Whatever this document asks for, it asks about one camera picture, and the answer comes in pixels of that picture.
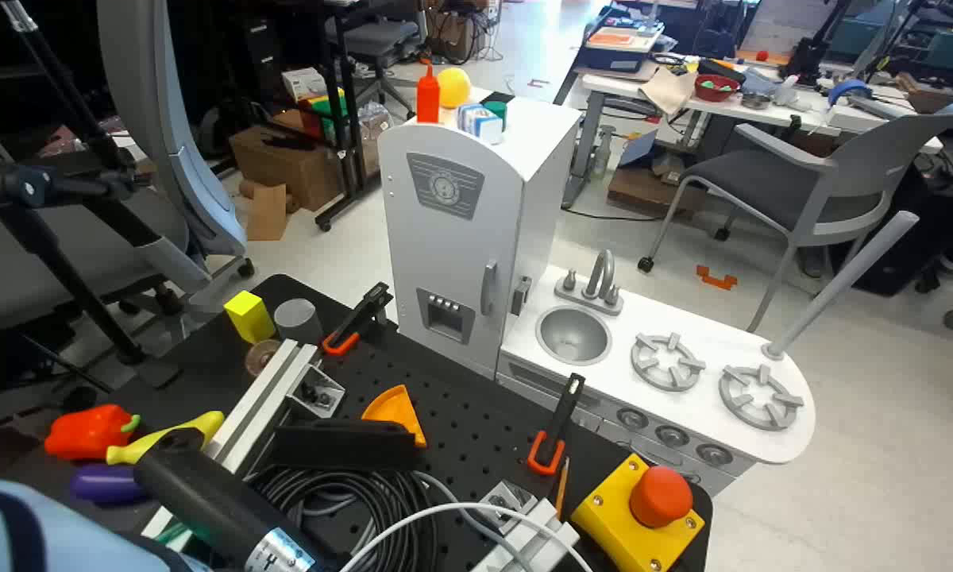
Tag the orange toy pepper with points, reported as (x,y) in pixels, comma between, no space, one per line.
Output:
(88,434)

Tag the orange plastic wedge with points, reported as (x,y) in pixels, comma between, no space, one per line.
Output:
(395,414)

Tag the brown wooden disc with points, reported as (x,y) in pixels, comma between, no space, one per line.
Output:
(260,358)

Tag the orange plastic bottle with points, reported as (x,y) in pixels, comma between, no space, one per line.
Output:
(427,95)

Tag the grey office chair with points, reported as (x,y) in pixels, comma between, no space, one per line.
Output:
(783,179)

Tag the white toy fridge door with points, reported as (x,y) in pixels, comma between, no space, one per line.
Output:
(447,250)

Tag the white toy kitchen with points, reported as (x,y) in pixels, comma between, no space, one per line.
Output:
(543,192)

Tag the grey toy stove knob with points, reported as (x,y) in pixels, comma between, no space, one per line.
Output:
(634,416)
(672,436)
(717,456)

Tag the green small box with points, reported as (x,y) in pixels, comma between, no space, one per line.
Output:
(497,106)

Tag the blue box orange label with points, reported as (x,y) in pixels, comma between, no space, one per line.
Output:
(624,39)

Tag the black rectangular pad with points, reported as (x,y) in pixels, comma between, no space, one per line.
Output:
(345,446)

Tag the yellow block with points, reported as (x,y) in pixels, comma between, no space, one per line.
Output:
(250,315)

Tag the grey toy faucet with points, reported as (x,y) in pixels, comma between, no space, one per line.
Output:
(602,280)

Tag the red bowl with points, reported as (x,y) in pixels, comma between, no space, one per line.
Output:
(719,84)

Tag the yellow emergency stop box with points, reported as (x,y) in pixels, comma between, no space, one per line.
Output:
(624,529)

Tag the grey curved panel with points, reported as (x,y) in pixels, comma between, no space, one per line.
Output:
(170,116)

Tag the long aluminium extrusion rail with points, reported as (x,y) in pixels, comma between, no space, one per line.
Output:
(270,395)

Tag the black metal rack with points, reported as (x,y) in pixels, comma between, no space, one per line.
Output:
(336,106)

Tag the grey cylinder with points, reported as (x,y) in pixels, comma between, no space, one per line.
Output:
(296,320)

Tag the yellow toy banana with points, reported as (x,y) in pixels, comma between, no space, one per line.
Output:
(164,436)

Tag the large cardboard box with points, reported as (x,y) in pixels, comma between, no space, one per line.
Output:
(288,163)

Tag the orange pencil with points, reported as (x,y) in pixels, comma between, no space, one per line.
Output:
(564,486)

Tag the white cluttered desk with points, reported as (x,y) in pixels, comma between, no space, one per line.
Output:
(749,99)

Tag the small cardboard box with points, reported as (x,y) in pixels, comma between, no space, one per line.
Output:
(263,212)

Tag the flat cardboard box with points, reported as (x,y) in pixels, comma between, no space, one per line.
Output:
(646,192)

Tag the short aluminium extrusion piece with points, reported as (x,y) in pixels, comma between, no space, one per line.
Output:
(533,536)

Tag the grey toy sink bowl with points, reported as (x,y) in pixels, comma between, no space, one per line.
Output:
(571,334)

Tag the purple toy eggplant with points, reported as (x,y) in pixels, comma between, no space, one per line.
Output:
(107,484)

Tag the yellow ball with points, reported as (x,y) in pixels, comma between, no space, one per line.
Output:
(456,87)

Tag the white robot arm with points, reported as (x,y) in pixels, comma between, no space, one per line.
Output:
(69,542)

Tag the black orange bar clamp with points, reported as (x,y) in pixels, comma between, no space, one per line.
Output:
(558,423)
(358,320)

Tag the white blue small box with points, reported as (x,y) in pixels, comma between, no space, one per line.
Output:
(480,126)

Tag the orange bracket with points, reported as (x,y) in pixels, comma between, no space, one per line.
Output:
(717,280)

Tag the black camera tripod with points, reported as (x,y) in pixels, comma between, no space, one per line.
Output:
(43,192)

